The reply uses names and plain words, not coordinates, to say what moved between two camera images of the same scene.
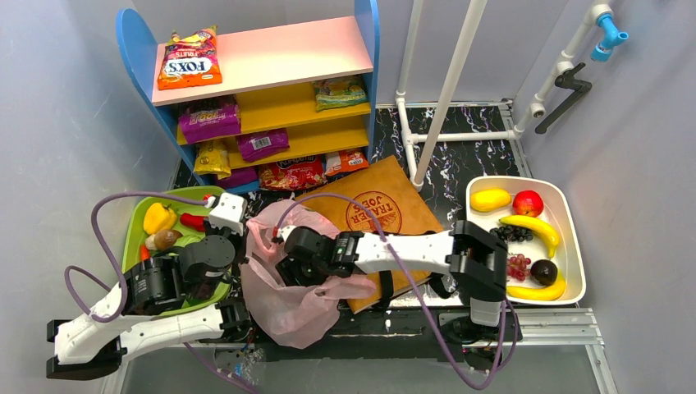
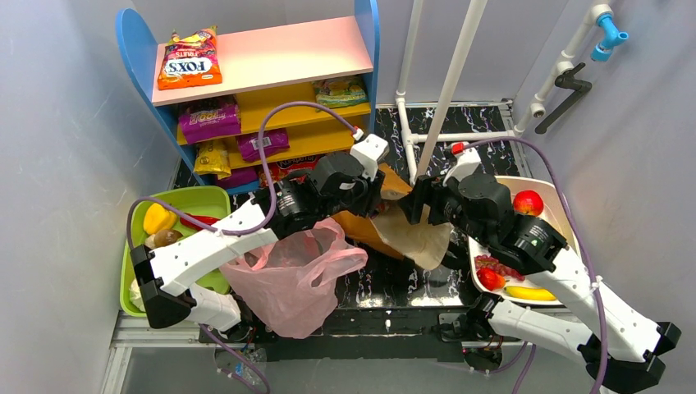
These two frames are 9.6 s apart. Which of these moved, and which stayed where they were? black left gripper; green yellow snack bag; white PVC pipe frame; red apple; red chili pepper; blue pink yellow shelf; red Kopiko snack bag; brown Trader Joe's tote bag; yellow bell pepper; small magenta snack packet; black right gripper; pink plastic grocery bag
Moved: black left gripper; brown Trader Joe's tote bag; pink plastic grocery bag; black right gripper
Stayed: red apple; white PVC pipe frame; blue pink yellow shelf; small magenta snack packet; red chili pepper; red Kopiko snack bag; green yellow snack bag; yellow bell pepper
